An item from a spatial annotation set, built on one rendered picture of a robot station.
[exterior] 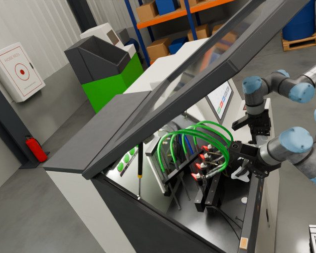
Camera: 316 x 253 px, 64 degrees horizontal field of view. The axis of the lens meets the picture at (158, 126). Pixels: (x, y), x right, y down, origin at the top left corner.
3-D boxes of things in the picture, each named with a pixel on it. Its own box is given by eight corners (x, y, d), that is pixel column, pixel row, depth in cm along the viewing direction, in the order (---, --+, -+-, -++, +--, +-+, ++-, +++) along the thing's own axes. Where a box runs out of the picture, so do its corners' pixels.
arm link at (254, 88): (267, 77, 101) (248, 85, 100) (269, 101, 107) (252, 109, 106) (254, 72, 108) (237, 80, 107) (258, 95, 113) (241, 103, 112)
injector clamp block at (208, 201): (216, 222, 143) (211, 204, 136) (200, 219, 148) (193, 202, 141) (228, 178, 167) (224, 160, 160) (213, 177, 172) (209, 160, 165)
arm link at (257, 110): (244, 107, 109) (247, 98, 114) (245, 116, 111) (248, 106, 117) (263, 106, 105) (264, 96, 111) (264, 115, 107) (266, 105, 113)
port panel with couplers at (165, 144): (173, 163, 163) (157, 124, 148) (168, 163, 165) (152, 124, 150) (179, 150, 173) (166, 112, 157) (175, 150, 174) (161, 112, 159)
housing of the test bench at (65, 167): (180, 322, 181) (83, 169, 108) (147, 308, 196) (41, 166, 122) (222, 178, 281) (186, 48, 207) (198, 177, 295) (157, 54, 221)
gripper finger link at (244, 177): (241, 189, 99) (255, 177, 92) (227, 181, 99) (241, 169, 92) (242, 183, 101) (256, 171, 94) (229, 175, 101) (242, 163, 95)
